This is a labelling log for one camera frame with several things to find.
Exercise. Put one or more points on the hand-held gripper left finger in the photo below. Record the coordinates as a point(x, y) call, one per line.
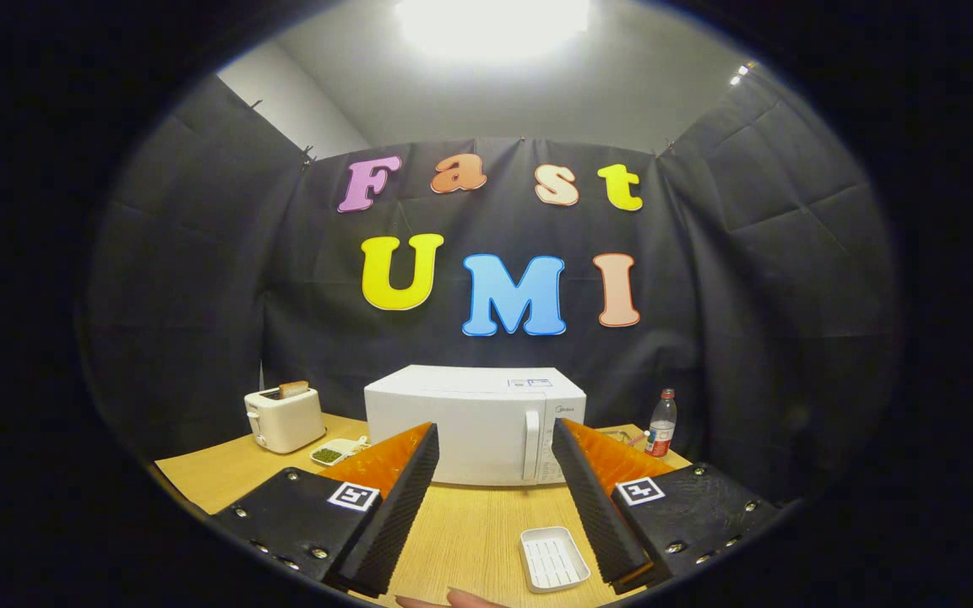
point(398, 515)

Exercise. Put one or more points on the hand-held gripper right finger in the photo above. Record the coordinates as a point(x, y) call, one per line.
point(592, 507)

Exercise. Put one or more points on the white toaster oven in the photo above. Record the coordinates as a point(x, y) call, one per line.
point(470, 414)

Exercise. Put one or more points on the cream white toaster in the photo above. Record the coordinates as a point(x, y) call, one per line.
point(288, 422)

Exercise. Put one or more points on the small white ribbed tray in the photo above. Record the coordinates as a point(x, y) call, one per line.
point(550, 561)

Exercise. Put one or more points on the white divided bean dish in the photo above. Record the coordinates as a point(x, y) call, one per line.
point(328, 455)

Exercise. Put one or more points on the clear red-label water bottle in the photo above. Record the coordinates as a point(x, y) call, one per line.
point(662, 422)

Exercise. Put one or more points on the toasted bread slice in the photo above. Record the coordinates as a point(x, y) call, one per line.
point(293, 389)

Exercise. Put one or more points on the black backdrop cloth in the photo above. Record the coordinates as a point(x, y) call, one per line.
point(199, 295)

